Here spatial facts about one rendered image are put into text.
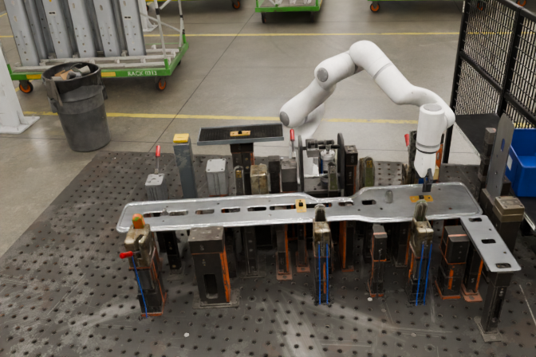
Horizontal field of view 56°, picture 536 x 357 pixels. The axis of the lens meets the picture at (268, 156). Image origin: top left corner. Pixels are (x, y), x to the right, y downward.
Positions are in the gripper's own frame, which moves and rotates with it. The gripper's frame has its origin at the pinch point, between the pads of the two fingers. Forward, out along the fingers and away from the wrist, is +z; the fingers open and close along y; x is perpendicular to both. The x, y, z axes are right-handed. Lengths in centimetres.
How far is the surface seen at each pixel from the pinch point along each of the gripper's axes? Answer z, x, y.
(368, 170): 2.2, -17.7, -14.2
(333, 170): 0.4, -32.6, -12.2
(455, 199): 7.2, 12.5, 2.0
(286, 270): 36, -53, 6
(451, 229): 9.1, 6.1, 17.4
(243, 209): 8, -69, 0
